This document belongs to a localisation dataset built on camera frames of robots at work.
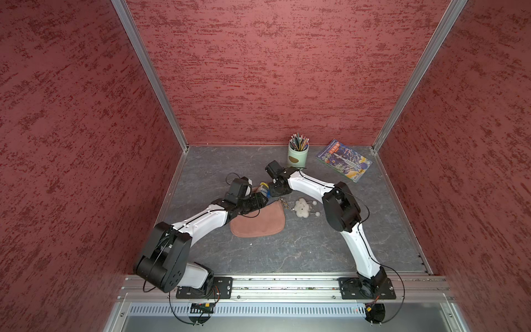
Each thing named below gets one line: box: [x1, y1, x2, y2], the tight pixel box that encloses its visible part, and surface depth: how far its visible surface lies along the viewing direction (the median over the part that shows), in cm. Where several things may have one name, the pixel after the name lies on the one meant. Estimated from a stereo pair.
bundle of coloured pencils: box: [289, 132, 310, 152], surface depth 105 cm
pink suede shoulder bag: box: [229, 199, 285, 238], surface depth 91 cm
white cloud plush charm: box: [293, 197, 310, 218], surface depth 94 cm
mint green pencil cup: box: [287, 141, 310, 170], surface depth 105 cm
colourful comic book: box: [315, 138, 373, 184], surface depth 116 cm
